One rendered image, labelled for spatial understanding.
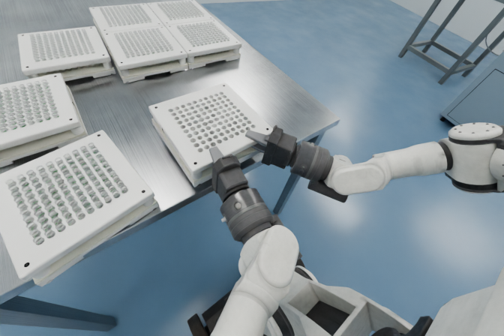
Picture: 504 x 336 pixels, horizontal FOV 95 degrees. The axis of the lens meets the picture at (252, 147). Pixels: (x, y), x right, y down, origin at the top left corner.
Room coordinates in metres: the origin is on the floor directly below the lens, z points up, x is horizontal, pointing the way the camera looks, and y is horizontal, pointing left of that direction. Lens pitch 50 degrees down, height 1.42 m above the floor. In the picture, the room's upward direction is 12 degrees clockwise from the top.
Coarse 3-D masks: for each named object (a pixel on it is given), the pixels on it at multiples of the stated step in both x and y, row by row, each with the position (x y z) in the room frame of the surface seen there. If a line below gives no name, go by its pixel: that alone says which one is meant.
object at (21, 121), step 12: (36, 84) 0.47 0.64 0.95; (0, 96) 0.40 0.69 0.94; (24, 96) 0.41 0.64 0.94; (36, 96) 0.43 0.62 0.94; (48, 96) 0.43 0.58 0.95; (0, 108) 0.35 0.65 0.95; (12, 108) 0.36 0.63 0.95; (24, 108) 0.37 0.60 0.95; (36, 108) 0.38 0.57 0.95; (0, 120) 0.32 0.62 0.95; (12, 120) 0.33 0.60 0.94; (24, 120) 0.34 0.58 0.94; (36, 120) 0.34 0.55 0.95
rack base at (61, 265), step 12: (156, 204) 0.22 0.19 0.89; (132, 216) 0.18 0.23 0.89; (108, 228) 0.14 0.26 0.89; (120, 228) 0.15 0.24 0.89; (96, 240) 0.11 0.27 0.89; (72, 252) 0.09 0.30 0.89; (84, 252) 0.09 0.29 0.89; (60, 264) 0.06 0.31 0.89; (72, 264) 0.07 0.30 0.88; (48, 276) 0.04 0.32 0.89
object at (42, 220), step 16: (80, 160) 0.26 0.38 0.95; (32, 176) 0.20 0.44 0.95; (48, 176) 0.20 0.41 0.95; (64, 176) 0.21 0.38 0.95; (80, 176) 0.22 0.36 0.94; (64, 192) 0.18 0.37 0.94; (80, 192) 0.19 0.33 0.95; (32, 208) 0.14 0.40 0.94; (48, 208) 0.14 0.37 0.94; (64, 208) 0.15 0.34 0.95; (80, 208) 0.15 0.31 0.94; (48, 224) 0.11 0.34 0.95
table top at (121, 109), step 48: (0, 0) 1.04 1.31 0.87; (48, 0) 1.14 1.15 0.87; (96, 0) 1.24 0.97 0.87; (144, 0) 1.37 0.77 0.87; (0, 48) 0.69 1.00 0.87; (240, 48) 1.06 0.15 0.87; (96, 96) 0.55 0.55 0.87; (144, 96) 0.60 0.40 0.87; (240, 96) 0.71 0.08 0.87; (288, 96) 0.77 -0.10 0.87; (144, 144) 0.40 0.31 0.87; (192, 192) 0.28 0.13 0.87; (0, 240) 0.08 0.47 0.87; (0, 288) 0.01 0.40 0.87
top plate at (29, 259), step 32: (32, 160) 0.24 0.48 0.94; (64, 160) 0.25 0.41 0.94; (96, 160) 0.27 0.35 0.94; (0, 192) 0.15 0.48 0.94; (32, 192) 0.17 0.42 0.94; (96, 192) 0.20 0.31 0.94; (128, 192) 0.21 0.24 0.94; (0, 224) 0.10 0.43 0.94; (64, 224) 0.12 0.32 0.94; (96, 224) 0.13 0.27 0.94; (32, 256) 0.06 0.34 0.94
